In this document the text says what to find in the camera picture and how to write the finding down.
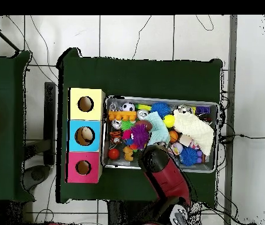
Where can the yellow smooth ball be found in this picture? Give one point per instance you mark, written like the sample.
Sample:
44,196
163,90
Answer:
168,121

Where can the light teal waffle cloth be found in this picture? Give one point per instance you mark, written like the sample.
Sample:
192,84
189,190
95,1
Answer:
157,127

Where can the dark green side table cloth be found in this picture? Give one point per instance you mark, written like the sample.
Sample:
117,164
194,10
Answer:
3,82

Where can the purple spiky rubber ball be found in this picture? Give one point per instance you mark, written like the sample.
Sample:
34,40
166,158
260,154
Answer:
140,136

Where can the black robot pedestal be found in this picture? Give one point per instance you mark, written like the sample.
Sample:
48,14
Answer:
120,215

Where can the grey stand base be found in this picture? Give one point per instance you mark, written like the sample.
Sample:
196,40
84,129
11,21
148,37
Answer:
37,174

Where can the red smooth ball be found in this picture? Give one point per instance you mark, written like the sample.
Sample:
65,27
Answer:
113,154

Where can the blue spiky rubber ball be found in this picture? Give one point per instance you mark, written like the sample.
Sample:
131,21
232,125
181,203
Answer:
160,109
188,156

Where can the orange toy building block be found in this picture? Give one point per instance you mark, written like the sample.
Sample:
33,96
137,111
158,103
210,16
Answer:
120,116

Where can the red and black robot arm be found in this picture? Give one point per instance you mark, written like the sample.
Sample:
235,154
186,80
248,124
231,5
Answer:
167,180

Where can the black and white soccer ball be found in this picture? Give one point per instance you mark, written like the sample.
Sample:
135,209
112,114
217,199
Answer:
128,107

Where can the cream waffle cloth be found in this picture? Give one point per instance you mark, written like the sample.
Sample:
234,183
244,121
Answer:
193,129

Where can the brown toy football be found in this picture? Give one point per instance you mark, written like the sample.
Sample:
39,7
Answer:
147,125

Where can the wooden box with three holes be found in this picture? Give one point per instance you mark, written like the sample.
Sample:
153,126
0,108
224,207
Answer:
85,116

